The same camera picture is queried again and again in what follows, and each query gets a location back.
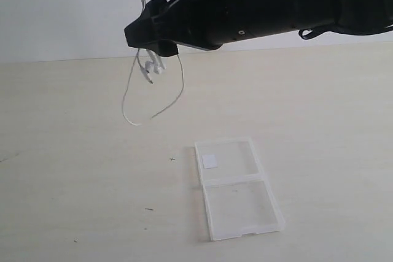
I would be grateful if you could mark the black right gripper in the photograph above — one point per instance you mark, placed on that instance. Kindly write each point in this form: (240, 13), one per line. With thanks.
(208, 24)

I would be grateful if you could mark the clear plastic hinged case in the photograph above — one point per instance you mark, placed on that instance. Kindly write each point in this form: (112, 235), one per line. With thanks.
(238, 199)

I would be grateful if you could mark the white square sticker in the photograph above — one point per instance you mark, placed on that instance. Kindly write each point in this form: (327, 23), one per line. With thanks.
(209, 161)

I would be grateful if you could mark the white wired earphones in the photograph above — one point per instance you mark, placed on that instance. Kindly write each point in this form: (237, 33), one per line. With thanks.
(155, 64)

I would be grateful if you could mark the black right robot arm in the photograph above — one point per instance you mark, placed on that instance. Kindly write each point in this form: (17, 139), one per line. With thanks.
(350, 17)

